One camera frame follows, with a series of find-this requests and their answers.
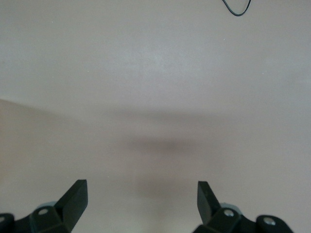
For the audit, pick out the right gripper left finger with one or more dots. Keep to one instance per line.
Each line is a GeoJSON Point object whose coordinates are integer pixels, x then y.
{"type": "Point", "coordinates": [73, 201]}

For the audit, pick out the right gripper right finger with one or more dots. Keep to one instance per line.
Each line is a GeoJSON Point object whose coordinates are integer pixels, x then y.
{"type": "Point", "coordinates": [207, 204]}

